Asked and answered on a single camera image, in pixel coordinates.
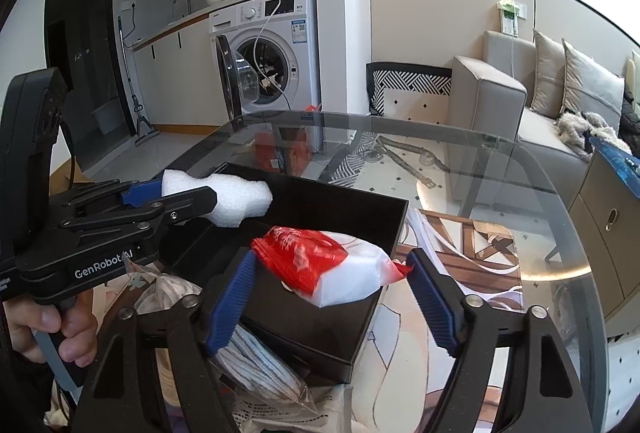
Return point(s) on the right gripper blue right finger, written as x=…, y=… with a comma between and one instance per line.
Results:
x=439, y=299

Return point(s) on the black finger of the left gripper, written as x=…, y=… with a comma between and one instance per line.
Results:
x=174, y=209

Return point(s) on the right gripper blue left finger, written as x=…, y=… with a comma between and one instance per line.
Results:
x=225, y=298

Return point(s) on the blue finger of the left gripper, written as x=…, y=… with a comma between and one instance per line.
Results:
x=140, y=193

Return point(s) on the white foam piece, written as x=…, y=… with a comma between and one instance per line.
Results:
x=237, y=198

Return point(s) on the red and white plastic bag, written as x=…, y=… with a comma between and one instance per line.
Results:
x=324, y=268

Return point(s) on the person's left hand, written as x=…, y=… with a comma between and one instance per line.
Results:
x=78, y=325

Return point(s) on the anime printed desk mat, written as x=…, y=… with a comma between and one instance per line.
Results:
x=122, y=391

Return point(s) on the striped cloth in clear bag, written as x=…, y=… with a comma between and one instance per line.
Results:
x=257, y=384

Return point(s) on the red box on floor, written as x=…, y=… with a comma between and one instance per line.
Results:
x=287, y=149

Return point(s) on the black storage box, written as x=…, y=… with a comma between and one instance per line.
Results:
x=325, y=341

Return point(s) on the beige sofa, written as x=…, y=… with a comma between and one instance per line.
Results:
x=494, y=95

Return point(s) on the white washing machine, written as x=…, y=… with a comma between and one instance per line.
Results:
x=267, y=55

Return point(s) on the beige side cabinet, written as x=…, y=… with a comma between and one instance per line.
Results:
x=605, y=213

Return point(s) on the black white patterned chair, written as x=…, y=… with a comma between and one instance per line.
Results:
x=408, y=91

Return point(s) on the grey fluffy blanket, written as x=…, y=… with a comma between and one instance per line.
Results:
x=575, y=130

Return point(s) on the grey cushion left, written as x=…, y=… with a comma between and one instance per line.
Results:
x=549, y=76

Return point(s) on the grey cushion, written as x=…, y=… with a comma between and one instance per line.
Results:
x=589, y=87
x=549, y=76

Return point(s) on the black jacket on sofa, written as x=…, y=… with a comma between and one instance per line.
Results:
x=630, y=124

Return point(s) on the grey cushion right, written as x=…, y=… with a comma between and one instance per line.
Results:
x=589, y=87

